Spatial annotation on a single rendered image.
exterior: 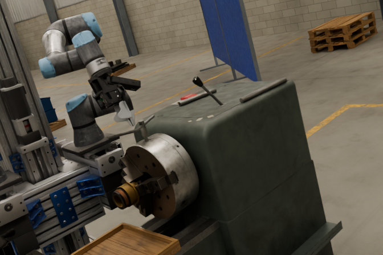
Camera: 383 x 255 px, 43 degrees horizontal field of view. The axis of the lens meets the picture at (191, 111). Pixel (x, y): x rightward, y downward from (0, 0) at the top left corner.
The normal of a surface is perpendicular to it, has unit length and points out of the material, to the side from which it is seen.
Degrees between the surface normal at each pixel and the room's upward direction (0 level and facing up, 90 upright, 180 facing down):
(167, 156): 50
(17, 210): 90
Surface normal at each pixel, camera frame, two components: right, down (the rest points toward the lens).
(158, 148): 0.13, -0.80
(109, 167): 0.58, 0.04
